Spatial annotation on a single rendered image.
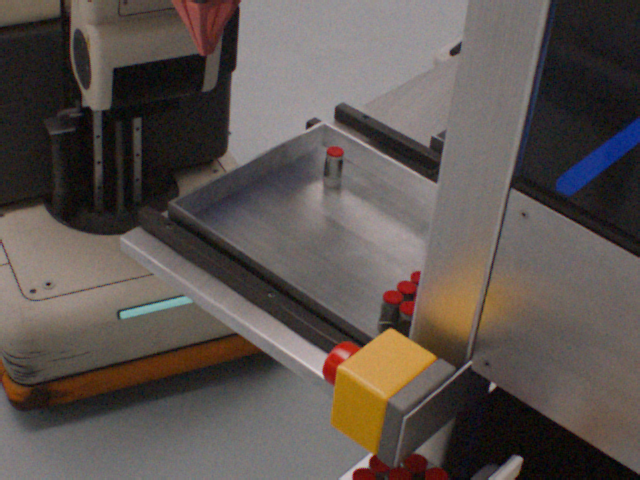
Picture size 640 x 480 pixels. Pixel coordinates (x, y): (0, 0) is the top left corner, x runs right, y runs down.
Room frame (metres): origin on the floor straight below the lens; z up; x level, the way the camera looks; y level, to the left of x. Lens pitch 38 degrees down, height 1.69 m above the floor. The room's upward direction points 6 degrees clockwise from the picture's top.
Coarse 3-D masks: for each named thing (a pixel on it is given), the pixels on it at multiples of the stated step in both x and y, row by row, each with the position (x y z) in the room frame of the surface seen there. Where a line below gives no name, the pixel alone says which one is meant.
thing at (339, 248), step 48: (288, 144) 1.18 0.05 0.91; (336, 144) 1.22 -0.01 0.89; (192, 192) 1.06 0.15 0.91; (240, 192) 1.11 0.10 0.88; (288, 192) 1.12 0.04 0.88; (336, 192) 1.13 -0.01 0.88; (384, 192) 1.14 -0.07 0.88; (432, 192) 1.12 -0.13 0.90; (240, 240) 1.02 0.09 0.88; (288, 240) 1.03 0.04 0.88; (336, 240) 1.04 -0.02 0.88; (384, 240) 1.05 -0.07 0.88; (288, 288) 0.92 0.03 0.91; (336, 288) 0.96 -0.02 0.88; (384, 288) 0.97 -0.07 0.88
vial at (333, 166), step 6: (330, 156) 1.14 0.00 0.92; (342, 156) 1.15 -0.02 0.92; (324, 162) 1.15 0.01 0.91; (330, 162) 1.14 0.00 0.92; (336, 162) 1.14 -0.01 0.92; (342, 162) 1.15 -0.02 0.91; (324, 168) 1.15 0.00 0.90; (330, 168) 1.14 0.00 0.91; (336, 168) 1.14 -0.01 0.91; (342, 168) 1.15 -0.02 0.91; (324, 174) 1.15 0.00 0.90; (330, 174) 1.14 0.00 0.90; (336, 174) 1.14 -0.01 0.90; (324, 180) 1.15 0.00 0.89; (330, 180) 1.14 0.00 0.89; (336, 180) 1.14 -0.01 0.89
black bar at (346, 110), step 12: (336, 108) 1.30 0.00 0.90; (348, 108) 1.30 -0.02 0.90; (348, 120) 1.28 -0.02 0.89; (360, 120) 1.27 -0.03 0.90; (372, 120) 1.27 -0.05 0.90; (372, 132) 1.26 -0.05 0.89; (384, 132) 1.25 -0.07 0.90; (396, 132) 1.25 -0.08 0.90; (384, 144) 1.25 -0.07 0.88; (396, 144) 1.24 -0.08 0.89; (408, 144) 1.23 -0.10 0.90; (420, 144) 1.23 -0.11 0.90; (408, 156) 1.22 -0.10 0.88; (420, 156) 1.21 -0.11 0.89; (432, 156) 1.21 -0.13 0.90; (432, 168) 1.20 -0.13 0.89
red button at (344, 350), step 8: (344, 344) 0.73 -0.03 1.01; (352, 344) 0.73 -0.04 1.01; (336, 352) 0.72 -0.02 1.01; (344, 352) 0.72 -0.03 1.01; (352, 352) 0.72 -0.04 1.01; (328, 360) 0.71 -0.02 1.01; (336, 360) 0.71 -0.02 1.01; (344, 360) 0.71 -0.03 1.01; (328, 368) 0.71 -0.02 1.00; (336, 368) 0.71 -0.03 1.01; (328, 376) 0.71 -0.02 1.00
